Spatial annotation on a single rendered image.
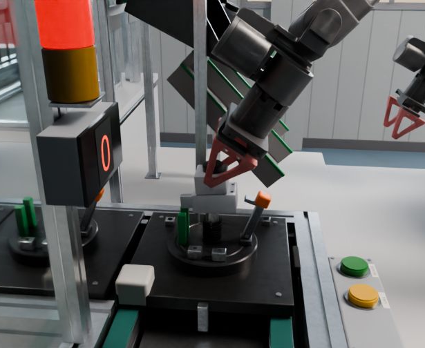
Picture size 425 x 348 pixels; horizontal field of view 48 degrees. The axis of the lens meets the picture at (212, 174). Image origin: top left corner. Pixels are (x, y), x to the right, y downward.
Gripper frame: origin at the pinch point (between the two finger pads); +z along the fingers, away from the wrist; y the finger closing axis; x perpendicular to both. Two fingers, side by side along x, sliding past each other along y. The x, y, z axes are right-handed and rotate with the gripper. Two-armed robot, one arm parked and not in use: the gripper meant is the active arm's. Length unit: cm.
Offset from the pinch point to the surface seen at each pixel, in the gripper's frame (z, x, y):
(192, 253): 9.5, 3.6, 5.8
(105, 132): -5.3, -14.7, 17.7
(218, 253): 7.2, 6.5, 5.9
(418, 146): 19, 178, -310
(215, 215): 5.1, 4.2, 0.7
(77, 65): -10.7, -19.8, 20.0
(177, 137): 129, 15, -314
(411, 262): 0.1, 44.3, -16.5
